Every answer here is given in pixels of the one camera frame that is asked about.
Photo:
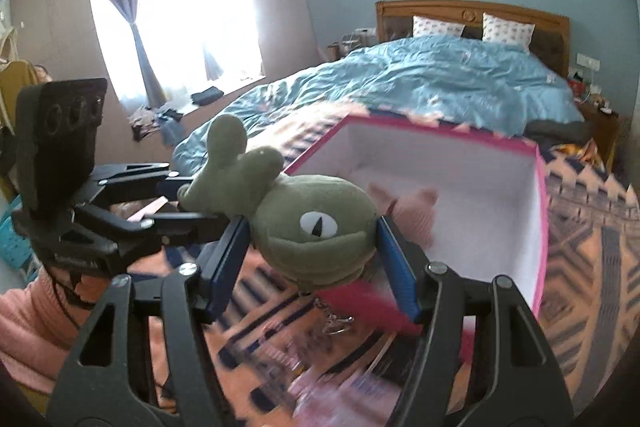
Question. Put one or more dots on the white patterned pillow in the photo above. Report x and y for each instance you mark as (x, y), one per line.
(508, 32)
(423, 26)

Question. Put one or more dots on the blue floral duvet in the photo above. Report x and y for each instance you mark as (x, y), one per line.
(483, 84)

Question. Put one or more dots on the yellow chair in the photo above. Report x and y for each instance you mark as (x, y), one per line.
(14, 76)

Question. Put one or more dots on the white wall socket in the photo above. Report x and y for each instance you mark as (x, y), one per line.
(588, 62)

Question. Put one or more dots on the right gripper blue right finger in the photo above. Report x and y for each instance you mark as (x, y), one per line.
(404, 264)

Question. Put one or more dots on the dark grey folded garment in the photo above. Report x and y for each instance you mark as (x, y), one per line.
(551, 133)

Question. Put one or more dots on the green frog plush toy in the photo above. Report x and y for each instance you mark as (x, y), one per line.
(316, 231)

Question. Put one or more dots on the teal plastic basket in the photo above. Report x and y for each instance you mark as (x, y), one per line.
(16, 251)

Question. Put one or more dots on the left gripper black camera box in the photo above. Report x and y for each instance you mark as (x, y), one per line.
(55, 133)

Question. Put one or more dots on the wooden bed headboard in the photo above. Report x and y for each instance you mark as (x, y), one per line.
(551, 39)

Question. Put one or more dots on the pink feather toy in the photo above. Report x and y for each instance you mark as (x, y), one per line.
(369, 306)

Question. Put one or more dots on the right white patterned pillow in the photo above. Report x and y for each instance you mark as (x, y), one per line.
(508, 32)

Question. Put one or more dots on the pink knitted plush doll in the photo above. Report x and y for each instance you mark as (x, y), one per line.
(414, 214)

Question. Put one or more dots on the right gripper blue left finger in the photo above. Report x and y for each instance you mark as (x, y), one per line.
(220, 265)

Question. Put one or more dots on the orange navy patterned blanket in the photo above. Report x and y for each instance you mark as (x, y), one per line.
(269, 344)

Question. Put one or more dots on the wooden nightstand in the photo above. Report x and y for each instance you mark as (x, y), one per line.
(606, 126)

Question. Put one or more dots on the left pink sweater forearm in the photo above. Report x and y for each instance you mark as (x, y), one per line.
(39, 324)

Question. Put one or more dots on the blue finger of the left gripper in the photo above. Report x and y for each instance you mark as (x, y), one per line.
(172, 186)
(183, 228)

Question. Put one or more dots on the left white patterned pillow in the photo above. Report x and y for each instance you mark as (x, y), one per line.
(423, 26)

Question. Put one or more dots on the pink cardboard box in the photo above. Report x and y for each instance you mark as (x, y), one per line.
(491, 211)

